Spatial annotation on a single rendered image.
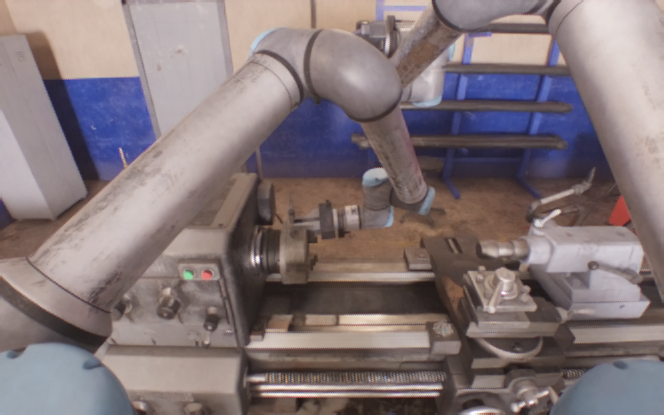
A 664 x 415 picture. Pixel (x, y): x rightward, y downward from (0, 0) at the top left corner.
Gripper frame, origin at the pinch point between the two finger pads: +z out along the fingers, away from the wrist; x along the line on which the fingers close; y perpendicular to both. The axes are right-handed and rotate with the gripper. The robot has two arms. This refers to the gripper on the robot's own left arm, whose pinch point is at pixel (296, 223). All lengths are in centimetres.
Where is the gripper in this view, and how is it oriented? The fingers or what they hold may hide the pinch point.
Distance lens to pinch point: 117.0
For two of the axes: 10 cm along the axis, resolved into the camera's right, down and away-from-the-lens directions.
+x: 0.9, 7.6, -6.5
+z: -9.9, 1.0, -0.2
